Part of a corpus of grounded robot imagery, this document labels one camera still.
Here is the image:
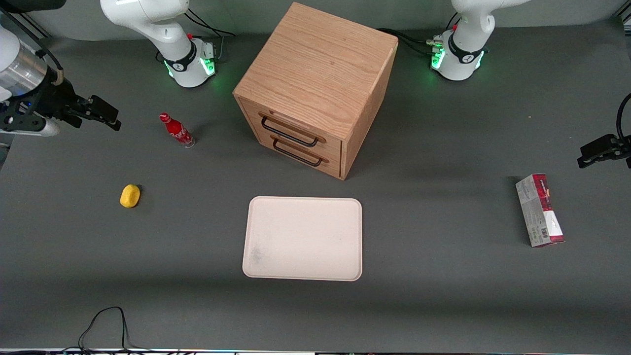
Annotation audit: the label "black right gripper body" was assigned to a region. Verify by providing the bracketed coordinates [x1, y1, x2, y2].
[27, 73, 94, 130]

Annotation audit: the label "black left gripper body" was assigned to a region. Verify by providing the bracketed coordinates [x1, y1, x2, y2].
[609, 134, 631, 169]

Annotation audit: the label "red coke bottle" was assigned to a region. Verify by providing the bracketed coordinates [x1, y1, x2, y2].
[159, 112, 196, 148]

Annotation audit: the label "cream rectangular tray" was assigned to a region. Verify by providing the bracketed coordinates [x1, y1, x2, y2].
[242, 196, 363, 282]

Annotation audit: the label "red grey carton box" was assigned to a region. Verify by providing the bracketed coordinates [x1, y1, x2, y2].
[515, 173, 566, 248]

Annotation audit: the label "yellow lemon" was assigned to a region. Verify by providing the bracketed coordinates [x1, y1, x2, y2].
[120, 184, 141, 209]

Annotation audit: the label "wooden drawer front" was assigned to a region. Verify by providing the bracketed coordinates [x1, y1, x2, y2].
[239, 98, 344, 159]
[254, 129, 343, 179]

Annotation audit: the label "wooden drawer cabinet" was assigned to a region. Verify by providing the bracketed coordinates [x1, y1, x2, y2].
[233, 2, 399, 181]

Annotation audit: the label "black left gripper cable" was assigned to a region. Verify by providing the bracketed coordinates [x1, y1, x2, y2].
[616, 92, 631, 141]

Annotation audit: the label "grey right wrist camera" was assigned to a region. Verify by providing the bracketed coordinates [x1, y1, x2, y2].
[0, 101, 61, 137]

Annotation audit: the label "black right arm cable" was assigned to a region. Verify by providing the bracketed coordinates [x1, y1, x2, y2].
[0, 9, 66, 85]

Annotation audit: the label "black aluminium frame rail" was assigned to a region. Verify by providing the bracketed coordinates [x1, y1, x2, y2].
[0, 7, 51, 40]

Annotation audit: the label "black right arm base cables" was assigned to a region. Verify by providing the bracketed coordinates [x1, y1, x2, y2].
[183, 7, 237, 64]

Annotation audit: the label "black arm base cables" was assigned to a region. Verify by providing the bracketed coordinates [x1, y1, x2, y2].
[183, 7, 237, 64]
[376, 12, 461, 58]

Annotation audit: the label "black metal drawer handle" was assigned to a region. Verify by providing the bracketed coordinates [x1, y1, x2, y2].
[272, 138, 324, 167]
[260, 115, 320, 148]

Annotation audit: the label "black looped table cable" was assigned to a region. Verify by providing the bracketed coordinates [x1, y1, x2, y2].
[62, 306, 163, 355]

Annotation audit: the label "black left arm base cables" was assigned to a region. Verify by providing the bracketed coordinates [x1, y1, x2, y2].
[376, 12, 461, 58]

